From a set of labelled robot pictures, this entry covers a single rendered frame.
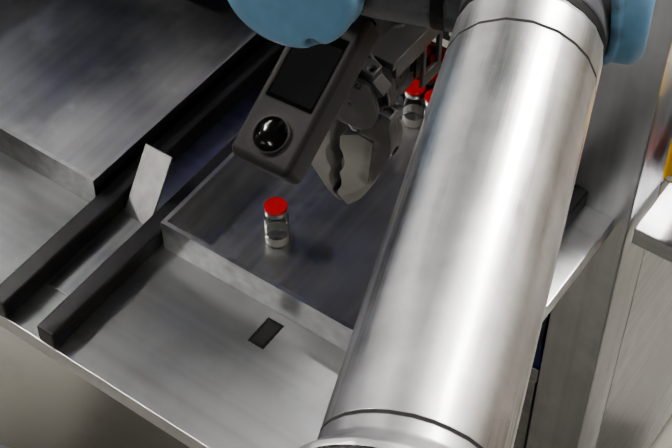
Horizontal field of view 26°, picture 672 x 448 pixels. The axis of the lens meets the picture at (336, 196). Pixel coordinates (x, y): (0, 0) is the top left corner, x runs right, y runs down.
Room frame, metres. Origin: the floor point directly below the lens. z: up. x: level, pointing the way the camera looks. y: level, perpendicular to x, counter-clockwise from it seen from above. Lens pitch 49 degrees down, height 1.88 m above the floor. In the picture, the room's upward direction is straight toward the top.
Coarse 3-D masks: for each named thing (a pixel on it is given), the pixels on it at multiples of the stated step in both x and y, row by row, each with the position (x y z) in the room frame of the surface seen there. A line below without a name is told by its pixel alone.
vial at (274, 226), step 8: (264, 216) 0.83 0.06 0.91; (272, 216) 0.82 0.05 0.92; (280, 216) 0.82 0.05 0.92; (288, 216) 0.83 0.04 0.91; (264, 224) 0.83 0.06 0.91; (272, 224) 0.82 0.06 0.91; (280, 224) 0.82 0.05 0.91; (288, 224) 0.83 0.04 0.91; (272, 232) 0.82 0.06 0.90; (280, 232) 0.82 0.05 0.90; (288, 232) 0.83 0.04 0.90; (272, 240) 0.82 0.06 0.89; (280, 240) 0.82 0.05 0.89; (288, 240) 0.83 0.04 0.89
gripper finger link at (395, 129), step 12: (384, 108) 0.68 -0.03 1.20; (384, 120) 0.67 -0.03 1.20; (396, 120) 0.67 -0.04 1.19; (360, 132) 0.68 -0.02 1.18; (372, 132) 0.67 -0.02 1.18; (384, 132) 0.67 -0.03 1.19; (396, 132) 0.67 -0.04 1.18; (384, 144) 0.67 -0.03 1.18; (396, 144) 0.67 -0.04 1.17; (372, 156) 0.67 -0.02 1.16; (384, 156) 0.67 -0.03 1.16; (372, 168) 0.67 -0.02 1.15; (372, 180) 0.67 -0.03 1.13
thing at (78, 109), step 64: (0, 0) 1.13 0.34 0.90; (64, 0) 1.15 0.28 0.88; (128, 0) 1.15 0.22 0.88; (192, 0) 1.15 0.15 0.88; (0, 64) 1.06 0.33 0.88; (64, 64) 1.06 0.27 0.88; (128, 64) 1.06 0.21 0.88; (192, 64) 1.06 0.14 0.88; (0, 128) 0.94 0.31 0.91; (64, 128) 0.97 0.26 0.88; (128, 128) 0.97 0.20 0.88
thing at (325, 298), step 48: (192, 192) 0.86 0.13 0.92; (240, 192) 0.89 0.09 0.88; (288, 192) 0.89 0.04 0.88; (384, 192) 0.89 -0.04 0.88; (192, 240) 0.80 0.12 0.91; (240, 240) 0.83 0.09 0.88; (336, 240) 0.83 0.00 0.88; (240, 288) 0.77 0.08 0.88; (288, 288) 0.78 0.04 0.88; (336, 288) 0.78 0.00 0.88; (336, 336) 0.72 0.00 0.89
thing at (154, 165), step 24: (144, 168) 0.88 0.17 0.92; (168, 168) 0.87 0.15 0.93; (144, 192) 0.87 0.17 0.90; (120, 216) 0.86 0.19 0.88; (144, 216) 0.85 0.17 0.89; (96, 240) 0.83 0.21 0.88; (120, 240) 0.83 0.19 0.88; (72, 264) 0.80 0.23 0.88; (96, 264) 0.80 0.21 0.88; (72, 288) 0.78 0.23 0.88
